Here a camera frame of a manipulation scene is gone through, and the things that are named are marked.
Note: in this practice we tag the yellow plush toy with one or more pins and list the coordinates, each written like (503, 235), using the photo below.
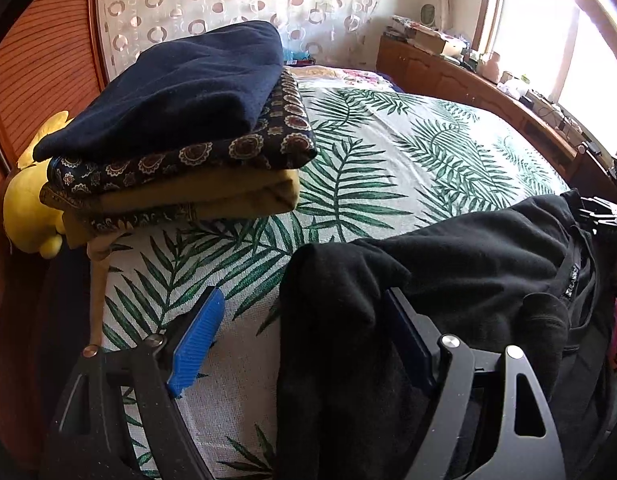
(28, 210)

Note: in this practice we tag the dark floral patterned folded cloth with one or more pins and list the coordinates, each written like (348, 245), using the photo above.
(213, 152)

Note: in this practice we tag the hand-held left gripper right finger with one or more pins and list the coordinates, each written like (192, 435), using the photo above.
(413, 335)

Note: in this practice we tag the navy folded garment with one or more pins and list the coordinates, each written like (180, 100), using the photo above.
(178, 90)

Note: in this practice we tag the small black tripod camera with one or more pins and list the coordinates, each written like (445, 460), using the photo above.
(592, 148)

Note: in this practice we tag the black printed t-shirt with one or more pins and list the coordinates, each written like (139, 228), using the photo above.
(438, 270)

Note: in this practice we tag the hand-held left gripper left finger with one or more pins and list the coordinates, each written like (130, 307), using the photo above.
(196, 340)

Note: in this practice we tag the mustard folded garment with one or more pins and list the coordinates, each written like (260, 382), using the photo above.
(213, 185)

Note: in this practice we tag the grey round desk fan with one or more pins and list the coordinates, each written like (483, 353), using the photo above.
(428, 14)

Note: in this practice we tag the blue plastic bag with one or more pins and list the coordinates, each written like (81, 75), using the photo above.
(296, 56)

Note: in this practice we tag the pink plastic bottle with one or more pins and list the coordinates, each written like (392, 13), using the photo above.
(490, 67)

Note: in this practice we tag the wooden slatted wardrobe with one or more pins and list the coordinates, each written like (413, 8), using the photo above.
(33, 70)

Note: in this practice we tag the cardboard box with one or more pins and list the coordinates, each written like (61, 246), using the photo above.
(433, 41)

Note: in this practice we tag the leaf-print bed sheet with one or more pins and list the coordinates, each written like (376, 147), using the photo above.
(388, 160)

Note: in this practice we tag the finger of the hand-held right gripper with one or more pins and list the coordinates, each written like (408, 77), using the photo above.
(603, 221)
(599, 205)

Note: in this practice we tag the floral quilt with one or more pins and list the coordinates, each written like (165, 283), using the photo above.
(348, 77)

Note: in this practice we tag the wooden-framed window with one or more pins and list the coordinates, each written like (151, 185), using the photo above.
(528, 25)

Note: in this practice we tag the wooden low cabinet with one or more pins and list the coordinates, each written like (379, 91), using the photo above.
(438, 75)

